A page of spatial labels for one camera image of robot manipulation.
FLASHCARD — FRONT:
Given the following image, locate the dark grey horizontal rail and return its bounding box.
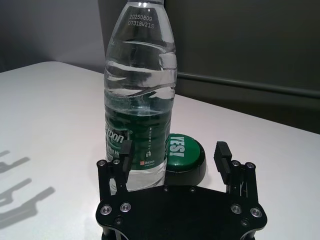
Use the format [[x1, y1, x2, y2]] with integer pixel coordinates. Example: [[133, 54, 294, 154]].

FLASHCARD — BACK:
[[177, 72, 320, 95]]

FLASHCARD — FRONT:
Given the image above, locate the green buzzer button black base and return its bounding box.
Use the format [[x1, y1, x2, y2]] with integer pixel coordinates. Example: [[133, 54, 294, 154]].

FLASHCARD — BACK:
[[163, 133, 208, 187]]

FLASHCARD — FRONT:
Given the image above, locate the clear water bottle green label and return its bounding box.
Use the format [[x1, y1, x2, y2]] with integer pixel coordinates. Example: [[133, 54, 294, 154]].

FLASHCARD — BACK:
[[102, 0, 179, 193]]

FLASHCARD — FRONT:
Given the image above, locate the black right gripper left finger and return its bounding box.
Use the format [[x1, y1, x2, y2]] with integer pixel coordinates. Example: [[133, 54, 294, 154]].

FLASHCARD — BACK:
[[96, 139, 133, 203]]

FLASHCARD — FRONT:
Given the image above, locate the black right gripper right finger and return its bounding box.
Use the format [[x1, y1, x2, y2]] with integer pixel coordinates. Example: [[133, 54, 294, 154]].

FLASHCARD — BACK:
[[213, 141, 258, 201]]

